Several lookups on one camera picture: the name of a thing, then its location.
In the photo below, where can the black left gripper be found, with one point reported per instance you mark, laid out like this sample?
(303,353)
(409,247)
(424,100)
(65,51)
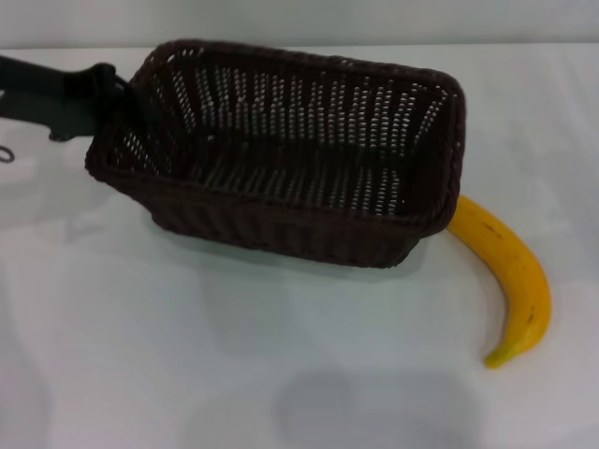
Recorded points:
(51,98)

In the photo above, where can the dark brown woven basket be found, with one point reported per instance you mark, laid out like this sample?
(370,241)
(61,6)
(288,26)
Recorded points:
(281,234)

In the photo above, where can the yellow banana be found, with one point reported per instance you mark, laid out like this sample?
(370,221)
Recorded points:
(519,280)

